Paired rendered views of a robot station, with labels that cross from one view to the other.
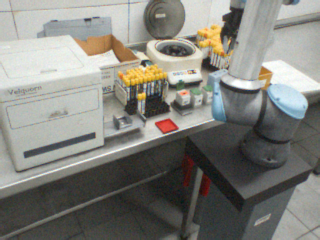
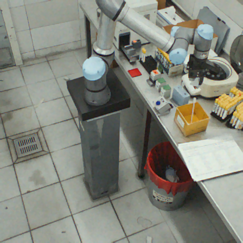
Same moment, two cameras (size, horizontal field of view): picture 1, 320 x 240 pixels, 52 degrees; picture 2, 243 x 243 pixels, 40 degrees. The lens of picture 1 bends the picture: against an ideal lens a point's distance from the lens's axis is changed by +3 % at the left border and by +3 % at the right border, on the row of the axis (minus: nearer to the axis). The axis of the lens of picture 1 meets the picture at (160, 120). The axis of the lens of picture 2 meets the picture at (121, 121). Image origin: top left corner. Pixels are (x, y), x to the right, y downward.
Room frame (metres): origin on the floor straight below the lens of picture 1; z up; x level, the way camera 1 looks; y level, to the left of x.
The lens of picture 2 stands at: (1.19, -1.66, 2.23)
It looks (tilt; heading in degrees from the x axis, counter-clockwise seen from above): 48 degrees down; 100
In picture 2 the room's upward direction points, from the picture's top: 2 degrees clockwise
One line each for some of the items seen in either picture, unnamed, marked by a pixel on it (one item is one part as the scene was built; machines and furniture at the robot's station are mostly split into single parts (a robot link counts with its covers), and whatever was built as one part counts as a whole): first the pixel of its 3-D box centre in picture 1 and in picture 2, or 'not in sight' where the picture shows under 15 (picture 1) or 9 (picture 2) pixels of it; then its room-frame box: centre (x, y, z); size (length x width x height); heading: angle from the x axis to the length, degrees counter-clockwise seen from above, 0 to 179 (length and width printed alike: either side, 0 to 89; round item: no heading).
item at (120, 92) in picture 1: (141, 89); (168, 61); (1.18, 0.09, 0.91); 0.20 x 0.10 x 0.07; 124
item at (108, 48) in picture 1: (101, 64); (187, 40); (1.28, 0.29, 0.95); 0.29 x 0.25 x 0.15; 34
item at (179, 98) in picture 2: (217, 82); (180, 97); (1.28, -0.24, 0.92); 0.10 x 0.07 x 0.10; 131
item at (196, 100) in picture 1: (195, 98); (160, 84); (1.15, -0.14, 0.91); 0.05 x 0.04 x 0.07; 34
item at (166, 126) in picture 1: (166, 125); (134, 72); (0.98, -0.03, 0.88); 0.07 x 0.07 x 0.01; 34
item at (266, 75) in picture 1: (249, 78); (191, 119); (1.35, -0.40, 0.92); 0.13 x 0.13 x 0.10; 32
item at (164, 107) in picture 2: not in sight; (164, 103); (1.19, -0.31, 0.92); 0.13 x 0.07 x 0.08; 34
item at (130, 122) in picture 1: (116, 123); (128, 49); (0.90, 0.15, 0.92); 0.21 x 0.07 x 0.05; 124
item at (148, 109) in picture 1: (148, 99); (151, 59); (1.07, 0.06, 0.93); 0.17 x 0.09 x 0.11; 125
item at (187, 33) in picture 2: not in sight; (181, 37); (1.23, -0.28, 1.34); 0.11 x 0.11 x 0.08; 86
